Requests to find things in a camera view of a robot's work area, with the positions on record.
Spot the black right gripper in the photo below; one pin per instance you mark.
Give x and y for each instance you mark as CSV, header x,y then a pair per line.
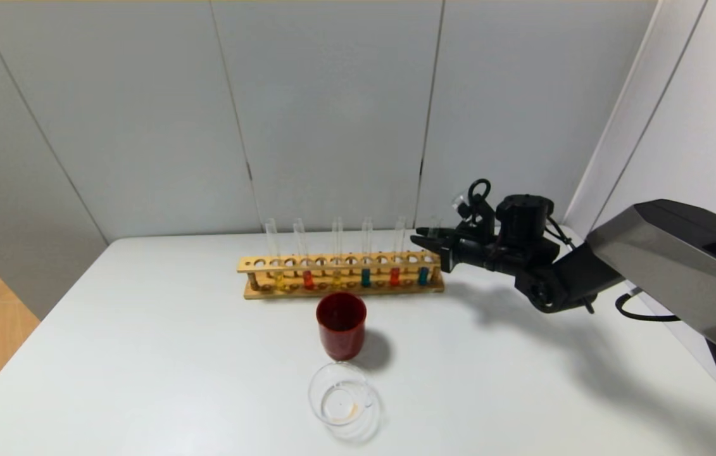
x,y
445,256

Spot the test tube blue liquid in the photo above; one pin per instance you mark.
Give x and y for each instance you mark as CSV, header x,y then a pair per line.
x,y
366,277
423,275

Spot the test tube red liquid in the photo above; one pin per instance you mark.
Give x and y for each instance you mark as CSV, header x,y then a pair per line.
x,y
394,276
308,279

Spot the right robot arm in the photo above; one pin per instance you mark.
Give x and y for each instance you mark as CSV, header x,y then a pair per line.
x,y
668,266

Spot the wooden test tube rack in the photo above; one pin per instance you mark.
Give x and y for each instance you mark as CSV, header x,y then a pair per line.
x,y
345,261

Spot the test tube yellow liquid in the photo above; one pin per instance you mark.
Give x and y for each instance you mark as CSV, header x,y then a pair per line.
x,y
280,280
337,278

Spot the red plastic cup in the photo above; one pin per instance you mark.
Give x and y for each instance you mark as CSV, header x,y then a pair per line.
x,y
341,339

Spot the clear glass dish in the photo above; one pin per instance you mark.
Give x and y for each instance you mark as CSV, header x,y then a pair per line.
x,y
340,400

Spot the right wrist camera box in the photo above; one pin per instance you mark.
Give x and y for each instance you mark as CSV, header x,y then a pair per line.
x,y
481,220

